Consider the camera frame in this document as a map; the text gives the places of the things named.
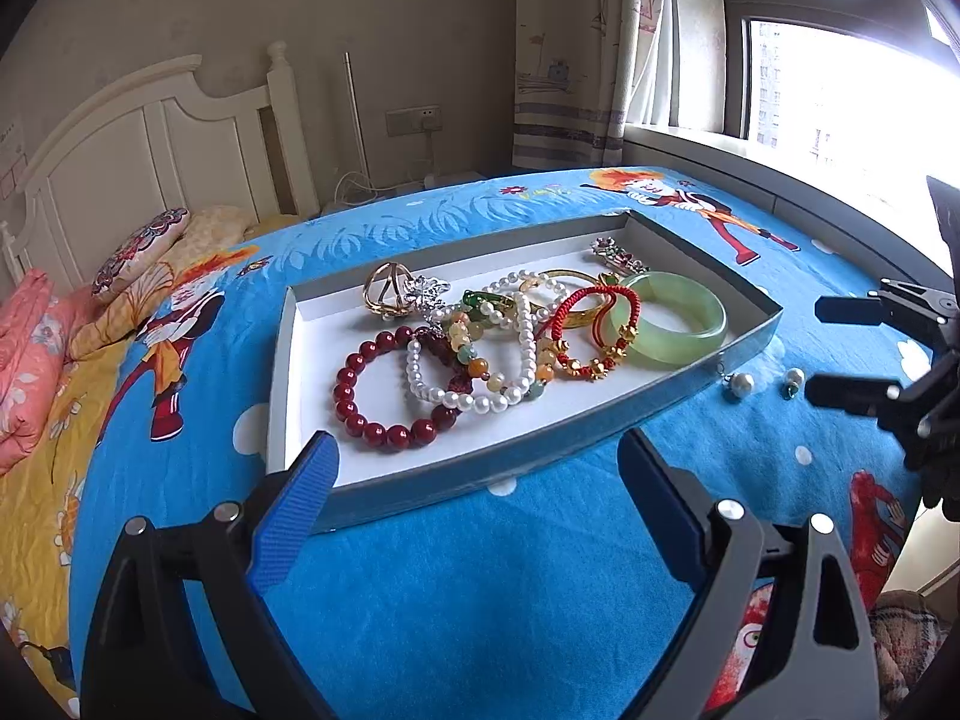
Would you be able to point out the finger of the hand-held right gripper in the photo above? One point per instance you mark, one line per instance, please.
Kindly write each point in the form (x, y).
(847, 311)
(847, 394)

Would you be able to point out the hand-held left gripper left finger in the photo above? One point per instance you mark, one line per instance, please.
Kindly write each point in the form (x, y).
(300, 511)

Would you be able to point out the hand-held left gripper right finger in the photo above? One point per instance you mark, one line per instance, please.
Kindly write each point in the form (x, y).
(660, 496)

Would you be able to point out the pearl drop earring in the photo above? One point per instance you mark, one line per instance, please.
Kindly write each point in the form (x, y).
(742, 387)

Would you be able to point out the grey cardboard tray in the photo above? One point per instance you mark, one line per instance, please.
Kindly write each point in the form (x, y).
(450, 457)

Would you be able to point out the silver gem brooch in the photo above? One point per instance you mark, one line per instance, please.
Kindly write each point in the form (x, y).
(619, 255)

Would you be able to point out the gold bangle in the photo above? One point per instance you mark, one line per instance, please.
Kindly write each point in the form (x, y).
(559, 275)

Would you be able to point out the silver flower brooch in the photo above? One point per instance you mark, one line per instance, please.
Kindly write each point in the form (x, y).
(431, 291)

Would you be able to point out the green stone pendant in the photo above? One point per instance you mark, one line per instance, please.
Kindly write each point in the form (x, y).
(474, 300)

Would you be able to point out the green jade bangle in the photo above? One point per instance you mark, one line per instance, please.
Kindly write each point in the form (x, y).
(675, 349)

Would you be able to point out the blue cartoon blanket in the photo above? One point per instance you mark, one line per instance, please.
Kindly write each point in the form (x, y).
(487, 600)

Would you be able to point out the dark framed window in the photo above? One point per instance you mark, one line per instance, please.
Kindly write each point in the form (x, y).
(825, 90)

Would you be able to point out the brown fuzzy blanket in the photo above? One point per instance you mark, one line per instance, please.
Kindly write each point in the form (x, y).
(911, 637)

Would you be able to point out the yellow daisy bed sheet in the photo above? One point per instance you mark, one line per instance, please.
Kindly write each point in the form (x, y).
(45, 525)

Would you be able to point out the yellow floral pillow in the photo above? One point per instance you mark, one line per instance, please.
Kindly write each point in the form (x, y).
(127, 311)

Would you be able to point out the pink quilt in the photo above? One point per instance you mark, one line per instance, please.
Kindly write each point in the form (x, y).
(37, 360)

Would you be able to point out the patterned embroidered pillow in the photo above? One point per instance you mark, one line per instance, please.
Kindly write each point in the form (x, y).
(142, 247)

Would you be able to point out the cream printed curtain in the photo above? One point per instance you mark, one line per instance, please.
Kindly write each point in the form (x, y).
(570, 52)

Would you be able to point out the white wooden headboard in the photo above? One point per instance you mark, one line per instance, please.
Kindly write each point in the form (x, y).
(150, 157)

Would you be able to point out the thin white pole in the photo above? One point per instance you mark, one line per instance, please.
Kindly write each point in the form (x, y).
(356, 127)

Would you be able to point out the wall socket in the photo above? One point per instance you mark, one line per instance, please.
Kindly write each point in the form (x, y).
(412, 121)

